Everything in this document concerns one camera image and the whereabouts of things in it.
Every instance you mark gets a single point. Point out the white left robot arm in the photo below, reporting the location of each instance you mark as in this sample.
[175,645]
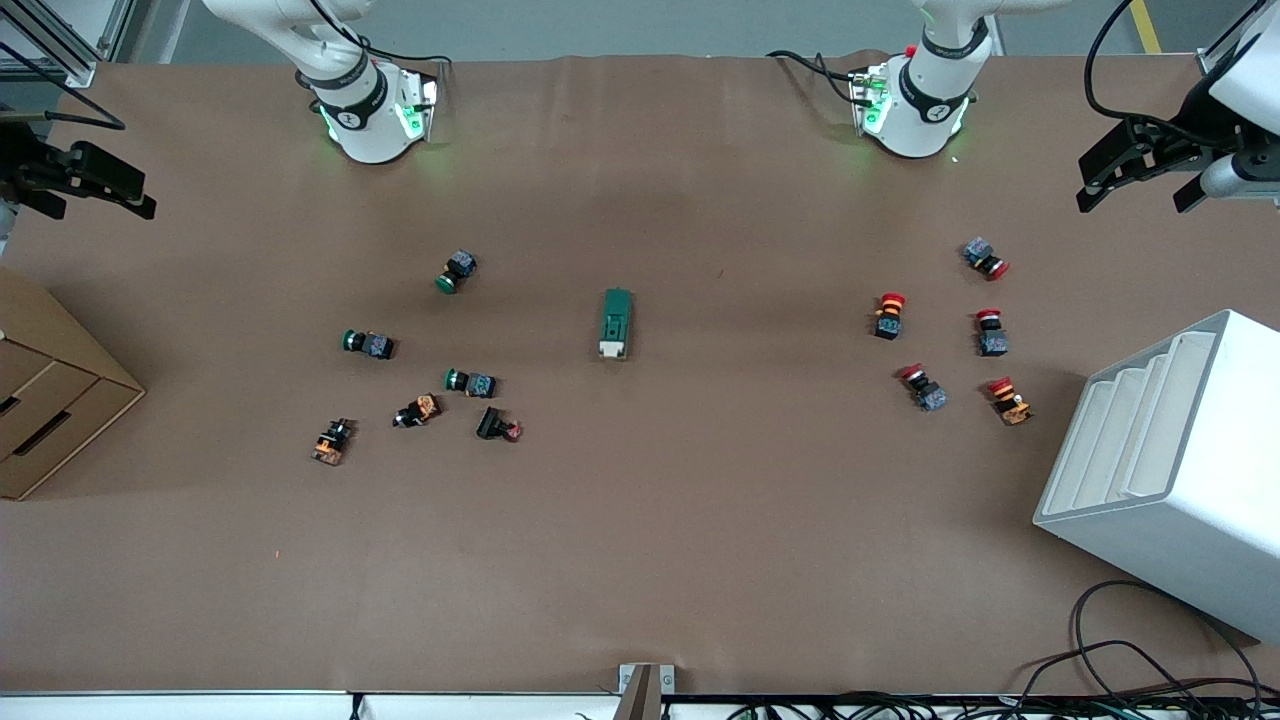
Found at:
[925,110]

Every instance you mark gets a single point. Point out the aluminium frame profile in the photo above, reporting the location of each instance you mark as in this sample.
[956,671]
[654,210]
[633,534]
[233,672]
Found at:
[60,45]
[1228,45]

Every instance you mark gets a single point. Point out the red mushroom button orange body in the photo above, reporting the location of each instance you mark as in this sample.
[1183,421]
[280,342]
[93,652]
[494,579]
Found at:
[1010,400]
[889,315]

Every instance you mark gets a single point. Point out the brown paper table cover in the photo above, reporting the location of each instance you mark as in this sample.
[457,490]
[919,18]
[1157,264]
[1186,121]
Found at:
[700,520]

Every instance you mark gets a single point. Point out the black square button red terminals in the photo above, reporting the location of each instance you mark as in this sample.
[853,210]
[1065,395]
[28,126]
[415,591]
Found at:
[498,426]

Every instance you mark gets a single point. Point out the red mushroom button blue body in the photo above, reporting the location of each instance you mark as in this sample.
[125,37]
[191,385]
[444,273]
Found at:
[991,333]
[986,258]
[923,387]

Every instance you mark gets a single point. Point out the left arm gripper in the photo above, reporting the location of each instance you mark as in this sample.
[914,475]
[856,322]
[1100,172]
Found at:
[1186,131]

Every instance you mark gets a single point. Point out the green push button blue body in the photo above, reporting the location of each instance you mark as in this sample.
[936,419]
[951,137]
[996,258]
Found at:
[368,344]
[470,382]
[456,271]

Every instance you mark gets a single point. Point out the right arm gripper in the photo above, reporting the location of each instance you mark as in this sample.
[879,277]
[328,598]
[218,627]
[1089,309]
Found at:
[22,160]

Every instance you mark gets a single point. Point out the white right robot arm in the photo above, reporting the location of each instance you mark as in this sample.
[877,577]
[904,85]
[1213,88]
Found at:
[365,115]

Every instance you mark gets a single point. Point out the metal base connector plate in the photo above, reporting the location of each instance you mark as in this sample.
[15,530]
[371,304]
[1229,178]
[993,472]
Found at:
[418,105]
[870,100]

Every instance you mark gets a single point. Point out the white table edge rail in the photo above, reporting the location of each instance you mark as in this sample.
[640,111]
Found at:
[200,705]

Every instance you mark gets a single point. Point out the green load switch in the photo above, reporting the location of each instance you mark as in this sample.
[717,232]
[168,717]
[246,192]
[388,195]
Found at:
[615,322]

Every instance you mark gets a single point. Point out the metal table edge bracket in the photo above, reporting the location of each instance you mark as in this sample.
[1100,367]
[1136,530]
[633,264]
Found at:
[646,688]

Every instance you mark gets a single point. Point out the black push button orange body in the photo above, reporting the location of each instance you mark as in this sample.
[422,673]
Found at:
[332,441]
[418,411]

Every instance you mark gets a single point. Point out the brown cardboard box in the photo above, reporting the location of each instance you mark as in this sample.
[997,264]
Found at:
[60,400]

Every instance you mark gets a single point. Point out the white stepped plastic rack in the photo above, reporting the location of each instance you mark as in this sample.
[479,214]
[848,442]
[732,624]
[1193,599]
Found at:
[1180,480]

